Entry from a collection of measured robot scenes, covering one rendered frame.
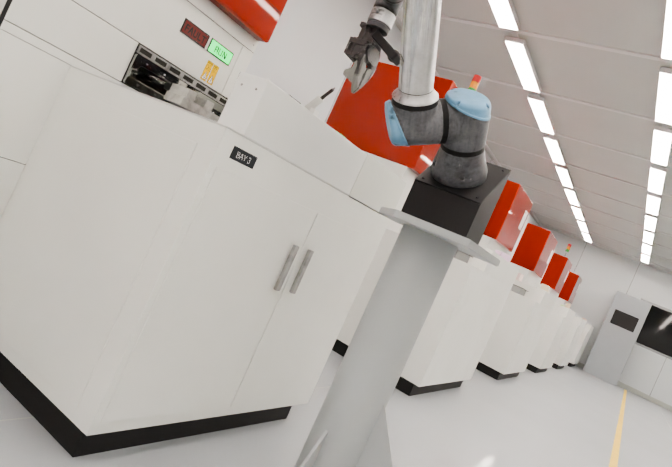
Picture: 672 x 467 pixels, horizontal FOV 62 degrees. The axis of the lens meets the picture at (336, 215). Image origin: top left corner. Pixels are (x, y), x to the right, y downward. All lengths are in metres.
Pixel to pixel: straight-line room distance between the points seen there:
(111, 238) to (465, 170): 0.89
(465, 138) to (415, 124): 0.14
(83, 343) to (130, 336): 0.14
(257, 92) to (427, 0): 0.43
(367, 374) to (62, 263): 0.81
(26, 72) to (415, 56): 1.00
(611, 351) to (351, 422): 12.28
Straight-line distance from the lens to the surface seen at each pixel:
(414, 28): 1.32
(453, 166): 1.49
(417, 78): 1.36
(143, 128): 1.43
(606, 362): 13.66
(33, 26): 1.69
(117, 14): 1.80
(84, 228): 1.49
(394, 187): 1.99
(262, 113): 1.33
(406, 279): 1.47
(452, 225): 1.47
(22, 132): 1.73
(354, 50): 1.71
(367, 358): 1.50
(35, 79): 1.71
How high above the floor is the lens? 0.73
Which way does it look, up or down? 1 degrees up
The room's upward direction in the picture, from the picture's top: 24 degrees clockwise
